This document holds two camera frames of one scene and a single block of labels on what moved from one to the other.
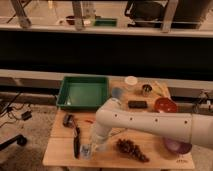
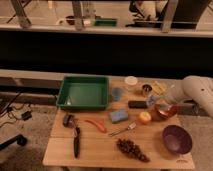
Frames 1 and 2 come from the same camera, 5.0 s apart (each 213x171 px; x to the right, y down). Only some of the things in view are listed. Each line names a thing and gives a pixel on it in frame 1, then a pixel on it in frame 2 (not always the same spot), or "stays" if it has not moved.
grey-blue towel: [85, 151] -> [151, 101]
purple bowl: [178, 147] stays
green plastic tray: [83, 92] stays
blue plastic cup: [116, 92] stays
